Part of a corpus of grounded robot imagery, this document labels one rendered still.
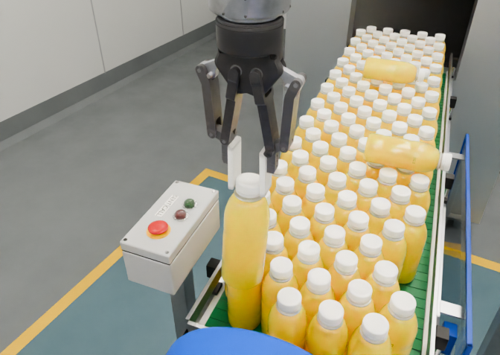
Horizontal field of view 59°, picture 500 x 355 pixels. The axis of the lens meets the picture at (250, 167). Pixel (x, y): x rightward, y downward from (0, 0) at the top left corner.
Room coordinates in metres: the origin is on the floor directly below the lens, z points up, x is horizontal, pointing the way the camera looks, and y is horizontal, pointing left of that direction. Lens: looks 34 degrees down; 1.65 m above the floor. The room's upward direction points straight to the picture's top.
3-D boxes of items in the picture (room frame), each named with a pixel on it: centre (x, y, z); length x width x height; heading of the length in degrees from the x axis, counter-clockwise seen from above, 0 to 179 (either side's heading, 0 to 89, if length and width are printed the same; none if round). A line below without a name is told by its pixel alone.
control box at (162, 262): (0.65, 0.15, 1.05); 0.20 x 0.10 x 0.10; 158
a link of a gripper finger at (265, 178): (0.49, -0.02, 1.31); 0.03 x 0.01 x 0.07; 158
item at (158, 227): (0.60, 0.17, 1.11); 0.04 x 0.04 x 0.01
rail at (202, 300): (1.25, -0.18, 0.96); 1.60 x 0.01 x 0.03; 158
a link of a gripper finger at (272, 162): (0.48, -0.04, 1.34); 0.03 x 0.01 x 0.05; 68
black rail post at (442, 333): (0.48, -0.33, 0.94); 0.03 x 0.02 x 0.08; 158
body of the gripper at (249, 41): (0.50, 0.00, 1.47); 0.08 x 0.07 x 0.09; 68
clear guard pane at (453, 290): (0.84, -0.53, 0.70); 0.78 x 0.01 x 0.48; 158
